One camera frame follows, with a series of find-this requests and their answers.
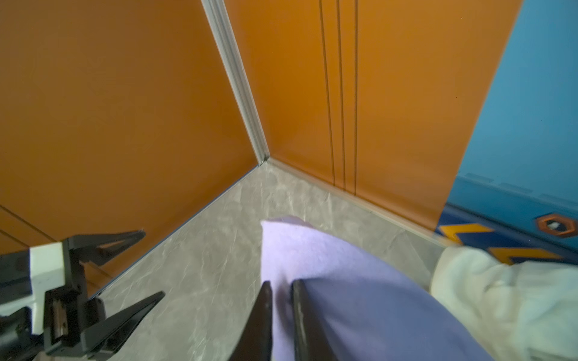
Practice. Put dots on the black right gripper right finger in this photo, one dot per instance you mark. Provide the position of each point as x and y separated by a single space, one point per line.
310 341

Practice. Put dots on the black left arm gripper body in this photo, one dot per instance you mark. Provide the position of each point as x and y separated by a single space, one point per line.
45 305

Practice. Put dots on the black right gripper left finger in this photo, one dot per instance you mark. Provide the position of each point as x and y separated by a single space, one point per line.
255 341

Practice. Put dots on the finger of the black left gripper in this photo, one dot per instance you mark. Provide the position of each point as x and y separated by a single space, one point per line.
106 246
108 336

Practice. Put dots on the purple cloth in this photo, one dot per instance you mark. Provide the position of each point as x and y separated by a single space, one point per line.
368 309

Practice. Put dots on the plain white cloth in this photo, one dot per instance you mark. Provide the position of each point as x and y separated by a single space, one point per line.
526 311

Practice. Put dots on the aluminium corner post left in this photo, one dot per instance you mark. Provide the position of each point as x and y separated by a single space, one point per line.
228 48

